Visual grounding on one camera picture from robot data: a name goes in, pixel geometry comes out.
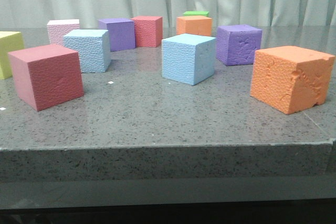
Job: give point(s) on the orange foam cube back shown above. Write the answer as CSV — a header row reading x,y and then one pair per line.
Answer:
x,y
196,25

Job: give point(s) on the pink foam cube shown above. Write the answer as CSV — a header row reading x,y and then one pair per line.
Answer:
x,y
58,28

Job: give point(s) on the green foam cube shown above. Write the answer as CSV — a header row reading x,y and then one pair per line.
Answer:
x,y
196,13

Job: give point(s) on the purple foam cube back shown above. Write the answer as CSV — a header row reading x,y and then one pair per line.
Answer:
x,y
121,32

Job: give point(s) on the yellow foam cube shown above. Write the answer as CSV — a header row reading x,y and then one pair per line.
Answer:
x,y
10,41

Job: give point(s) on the orange foam cube front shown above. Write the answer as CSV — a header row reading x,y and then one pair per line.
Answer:
x,y
290,78

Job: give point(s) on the purple foam cube right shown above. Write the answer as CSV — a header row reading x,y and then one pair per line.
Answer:
x,y
236,44

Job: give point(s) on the light blue foam cube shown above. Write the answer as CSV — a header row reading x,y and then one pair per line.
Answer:
x,y
188,58
93,47

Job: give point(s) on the red foam cube back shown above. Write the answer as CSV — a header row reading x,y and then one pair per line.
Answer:
x,y
148,30

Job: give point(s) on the red foam cube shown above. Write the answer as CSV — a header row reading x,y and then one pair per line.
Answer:
x,y
148,30
46,76

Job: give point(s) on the orange foam cube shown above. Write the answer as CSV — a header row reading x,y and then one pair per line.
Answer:
x,y
290,78
196,25

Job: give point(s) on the purple foam cube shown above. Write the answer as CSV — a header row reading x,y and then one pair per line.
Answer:
x,y
236,44
121,32

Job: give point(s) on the red foam cube front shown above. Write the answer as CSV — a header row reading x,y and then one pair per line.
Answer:
x,y
46,76

